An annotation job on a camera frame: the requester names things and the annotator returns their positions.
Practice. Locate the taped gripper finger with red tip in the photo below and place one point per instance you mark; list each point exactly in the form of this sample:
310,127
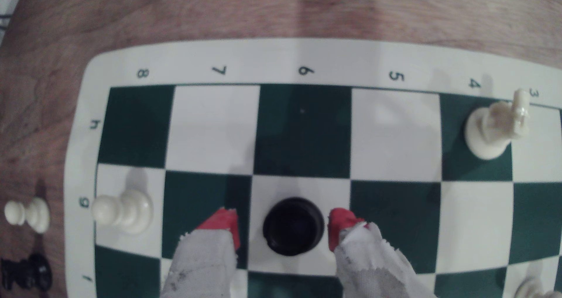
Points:
206,263
373,271

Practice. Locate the black chess rook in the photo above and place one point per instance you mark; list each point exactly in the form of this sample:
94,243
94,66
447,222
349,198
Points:
293,227

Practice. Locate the white chess pawn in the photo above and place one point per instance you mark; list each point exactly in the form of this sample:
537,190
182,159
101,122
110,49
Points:
531,290
33,214
127,210

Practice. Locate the black chess piece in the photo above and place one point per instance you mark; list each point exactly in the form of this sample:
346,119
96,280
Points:
30,271

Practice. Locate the white chess knight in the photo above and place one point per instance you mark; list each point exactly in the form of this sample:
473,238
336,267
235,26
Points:
487,131

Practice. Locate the green white chess mat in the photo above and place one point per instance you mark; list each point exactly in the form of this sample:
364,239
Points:
307,56

